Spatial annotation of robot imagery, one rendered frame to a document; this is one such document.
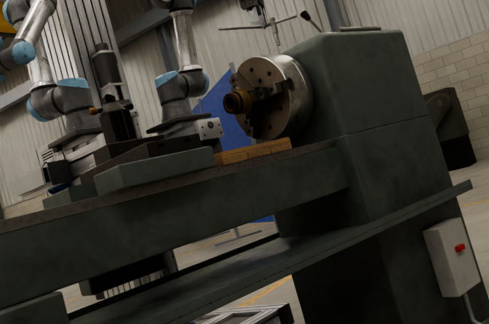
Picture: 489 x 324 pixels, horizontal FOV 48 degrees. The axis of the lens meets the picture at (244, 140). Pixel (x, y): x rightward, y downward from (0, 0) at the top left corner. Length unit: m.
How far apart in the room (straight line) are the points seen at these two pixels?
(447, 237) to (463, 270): 0.15
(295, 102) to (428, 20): 10.46
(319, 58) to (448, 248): 0.85
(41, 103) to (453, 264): 1.71
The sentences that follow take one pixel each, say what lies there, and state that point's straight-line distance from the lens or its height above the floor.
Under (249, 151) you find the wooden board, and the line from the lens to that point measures 1.71.
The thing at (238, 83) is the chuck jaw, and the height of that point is 1.16.
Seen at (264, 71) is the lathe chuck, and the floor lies 1.16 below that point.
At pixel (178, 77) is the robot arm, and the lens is 2.61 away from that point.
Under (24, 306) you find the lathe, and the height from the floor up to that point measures 0.67.
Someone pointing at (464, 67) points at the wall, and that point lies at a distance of 12.04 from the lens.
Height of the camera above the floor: 0.79
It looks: 4 degrees up
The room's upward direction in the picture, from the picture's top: 16 degrees counter-clockwise
